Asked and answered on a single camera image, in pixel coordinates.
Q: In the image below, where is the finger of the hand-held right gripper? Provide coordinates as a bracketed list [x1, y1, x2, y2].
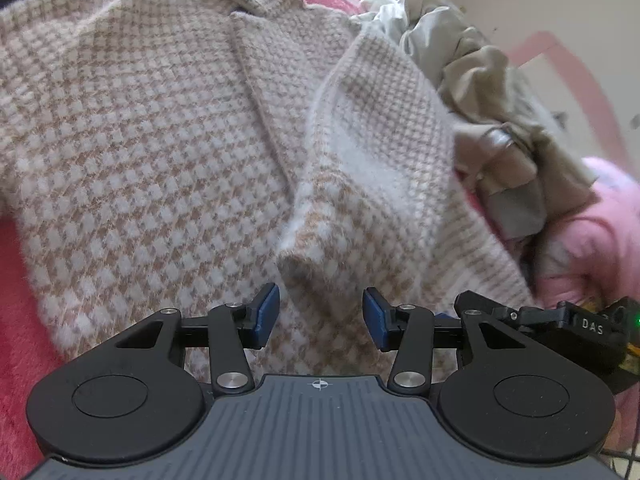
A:
[454, 290, 525, 335]

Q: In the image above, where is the pink printed blanket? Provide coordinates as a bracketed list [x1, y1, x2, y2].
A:
[0, 0, 366, 466]

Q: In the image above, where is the pile of cream clothes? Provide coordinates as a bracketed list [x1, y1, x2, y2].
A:
[350, 0, 601, 241]

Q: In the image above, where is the beige houndstooth knit sweater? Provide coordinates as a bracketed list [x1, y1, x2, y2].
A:
[0, 0, 538, 386]

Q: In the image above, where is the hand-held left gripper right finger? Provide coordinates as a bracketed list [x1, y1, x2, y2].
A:
[362, 287, 531, 395]

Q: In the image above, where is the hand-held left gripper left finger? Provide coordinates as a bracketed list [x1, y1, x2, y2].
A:
[115, 282, 280, 395]

